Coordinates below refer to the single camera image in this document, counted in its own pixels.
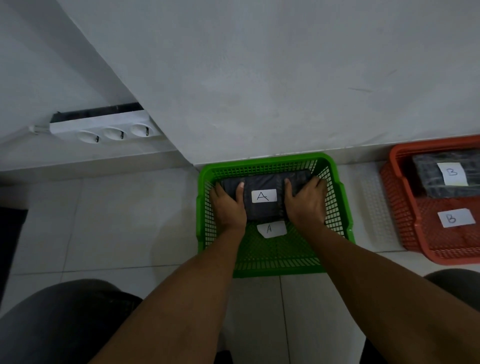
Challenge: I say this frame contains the person's right hand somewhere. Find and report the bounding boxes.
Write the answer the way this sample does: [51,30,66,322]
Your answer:
[283,176,329,232]

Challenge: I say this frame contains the person's left hand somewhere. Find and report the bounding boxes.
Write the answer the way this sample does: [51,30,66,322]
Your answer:
[209,181,248,234]

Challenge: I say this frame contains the black packet labelled A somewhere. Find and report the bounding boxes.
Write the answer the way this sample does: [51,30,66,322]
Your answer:
[218,169,314,222]

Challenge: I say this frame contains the green plastic basket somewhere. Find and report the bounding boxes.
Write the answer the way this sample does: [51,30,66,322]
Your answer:
[196,152,355,279]

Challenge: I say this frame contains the black packet labelled B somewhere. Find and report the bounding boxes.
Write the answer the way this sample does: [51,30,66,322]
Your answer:
[411,149,480,200]

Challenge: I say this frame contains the red plastic basket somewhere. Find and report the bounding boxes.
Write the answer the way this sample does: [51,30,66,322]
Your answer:
[379,134,480,266]

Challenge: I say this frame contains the person's right forearm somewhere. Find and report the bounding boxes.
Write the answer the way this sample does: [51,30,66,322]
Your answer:
[299,221,480,364]

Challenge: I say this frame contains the person's left forearm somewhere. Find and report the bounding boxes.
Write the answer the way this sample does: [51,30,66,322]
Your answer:
[89,224,247,364]

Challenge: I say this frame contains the person's grey trousers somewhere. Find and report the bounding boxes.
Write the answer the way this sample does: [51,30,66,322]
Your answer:
[0,268,480,364]

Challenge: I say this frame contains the white power strip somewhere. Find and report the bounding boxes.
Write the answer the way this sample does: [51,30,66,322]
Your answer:
[48,103,163,144]

